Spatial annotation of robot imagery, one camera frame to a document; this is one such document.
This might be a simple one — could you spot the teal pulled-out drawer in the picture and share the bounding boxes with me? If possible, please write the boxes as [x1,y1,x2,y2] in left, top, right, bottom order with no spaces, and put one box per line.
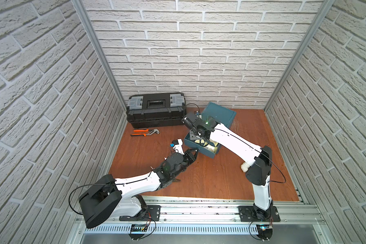
[184,130,222,159]

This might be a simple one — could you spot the yellow cookie packet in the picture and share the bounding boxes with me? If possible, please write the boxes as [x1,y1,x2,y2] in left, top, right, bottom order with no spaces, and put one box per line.
[205,145,219,154]

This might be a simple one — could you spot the teal drawer cabinet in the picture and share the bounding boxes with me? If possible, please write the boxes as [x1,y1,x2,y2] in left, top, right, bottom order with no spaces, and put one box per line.
[201,102,236,129]

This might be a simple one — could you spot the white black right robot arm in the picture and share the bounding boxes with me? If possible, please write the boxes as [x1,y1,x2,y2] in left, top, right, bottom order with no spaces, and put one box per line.
[182,113,275,221]

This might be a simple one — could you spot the white pipe elbow fitting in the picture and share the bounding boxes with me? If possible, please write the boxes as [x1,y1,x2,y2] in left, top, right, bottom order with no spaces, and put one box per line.
[241,162,250,173]

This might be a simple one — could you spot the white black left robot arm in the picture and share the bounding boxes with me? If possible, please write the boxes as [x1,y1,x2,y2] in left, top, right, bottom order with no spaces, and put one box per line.
[78,149,198,229]

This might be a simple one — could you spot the black plastic toolbox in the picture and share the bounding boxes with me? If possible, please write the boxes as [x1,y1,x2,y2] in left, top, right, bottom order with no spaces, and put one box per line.
[126,93,186,129]

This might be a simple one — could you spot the left controller board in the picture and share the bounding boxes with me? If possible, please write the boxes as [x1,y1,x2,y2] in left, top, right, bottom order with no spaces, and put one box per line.
[129,224,148,241]

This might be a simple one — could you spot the controller board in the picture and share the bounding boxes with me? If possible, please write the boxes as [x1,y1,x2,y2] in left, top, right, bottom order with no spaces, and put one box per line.
[129,224,148,241]
[257,225,273,241]

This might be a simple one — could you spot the right controller board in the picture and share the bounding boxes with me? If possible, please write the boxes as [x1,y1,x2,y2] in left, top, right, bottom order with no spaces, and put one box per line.
[257,225,273,241]

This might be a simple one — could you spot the left aluminium corner profile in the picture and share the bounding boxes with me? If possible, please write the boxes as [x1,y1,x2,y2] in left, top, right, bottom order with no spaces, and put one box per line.
[72,0,126,112]

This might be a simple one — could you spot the aluminium corner profile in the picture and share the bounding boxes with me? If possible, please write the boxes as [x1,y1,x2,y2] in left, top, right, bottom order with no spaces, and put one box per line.
[72,0,126,112]
[264,0,335,113]

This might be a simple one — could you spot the right aluminium corner profile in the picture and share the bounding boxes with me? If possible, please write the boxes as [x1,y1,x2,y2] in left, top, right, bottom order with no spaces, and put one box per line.
[264,0,335,113]

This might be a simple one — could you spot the orange handled groove pliers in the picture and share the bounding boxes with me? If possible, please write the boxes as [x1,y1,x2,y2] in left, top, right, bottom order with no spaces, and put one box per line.
[130,129,160,137]

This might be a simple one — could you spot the aluminium front rail frame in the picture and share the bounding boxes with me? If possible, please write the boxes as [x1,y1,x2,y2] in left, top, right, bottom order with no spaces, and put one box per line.
[66,196,335,244]

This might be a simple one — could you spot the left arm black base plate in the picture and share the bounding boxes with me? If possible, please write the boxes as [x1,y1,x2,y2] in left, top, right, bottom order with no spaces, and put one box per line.
[119,205,161,222]

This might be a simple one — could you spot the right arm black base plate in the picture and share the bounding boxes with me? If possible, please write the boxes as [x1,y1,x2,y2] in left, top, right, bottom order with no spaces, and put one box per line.
[237,204,281,222]

